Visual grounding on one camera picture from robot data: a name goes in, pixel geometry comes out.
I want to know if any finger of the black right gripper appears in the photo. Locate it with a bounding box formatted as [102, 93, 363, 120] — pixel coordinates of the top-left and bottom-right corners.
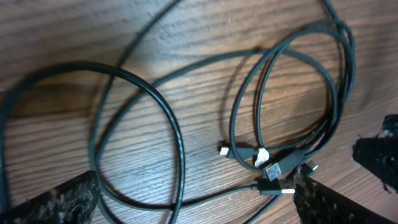
[353, 114, 397, 192]

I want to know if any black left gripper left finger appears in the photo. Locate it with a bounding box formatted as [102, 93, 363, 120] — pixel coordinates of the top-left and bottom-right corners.
[1, 170, 100, 224]

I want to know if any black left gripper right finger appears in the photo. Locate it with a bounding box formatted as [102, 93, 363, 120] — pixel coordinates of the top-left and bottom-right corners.
[294, 173, 394, 224]

